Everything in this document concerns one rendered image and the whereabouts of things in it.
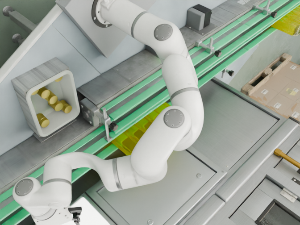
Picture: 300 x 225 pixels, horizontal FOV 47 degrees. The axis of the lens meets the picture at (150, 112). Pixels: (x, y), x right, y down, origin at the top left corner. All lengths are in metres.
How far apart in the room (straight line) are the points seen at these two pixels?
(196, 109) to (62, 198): 0.42
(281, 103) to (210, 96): 3.46
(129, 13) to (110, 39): 0.22
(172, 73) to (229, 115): 0.79
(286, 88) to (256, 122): 3.77
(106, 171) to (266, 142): 0.90
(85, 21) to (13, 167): 0.56
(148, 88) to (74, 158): 0.52
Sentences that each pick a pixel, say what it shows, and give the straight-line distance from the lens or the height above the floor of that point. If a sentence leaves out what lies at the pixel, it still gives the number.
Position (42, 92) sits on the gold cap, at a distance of 1.19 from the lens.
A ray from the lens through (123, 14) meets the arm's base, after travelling 1.12.
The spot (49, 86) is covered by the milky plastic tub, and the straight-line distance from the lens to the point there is 1.25.
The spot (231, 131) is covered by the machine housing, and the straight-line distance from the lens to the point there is 1.65.
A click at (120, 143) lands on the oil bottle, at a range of 1.33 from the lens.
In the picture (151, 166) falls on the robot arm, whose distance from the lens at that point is 0.81.
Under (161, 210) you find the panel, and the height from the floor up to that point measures 1.24.
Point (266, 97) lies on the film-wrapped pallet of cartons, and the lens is 5.22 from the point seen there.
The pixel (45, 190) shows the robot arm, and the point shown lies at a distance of 0.94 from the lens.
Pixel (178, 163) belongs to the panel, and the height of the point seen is 1.15.
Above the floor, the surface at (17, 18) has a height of 0.13.
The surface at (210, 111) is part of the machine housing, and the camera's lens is 1.71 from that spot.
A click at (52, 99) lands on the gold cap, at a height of 0.81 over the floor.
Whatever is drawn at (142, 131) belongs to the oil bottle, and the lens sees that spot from 1.35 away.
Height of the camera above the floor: 1.65
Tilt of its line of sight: 29 degrees down
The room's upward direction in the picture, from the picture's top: 126 degrees clockwise
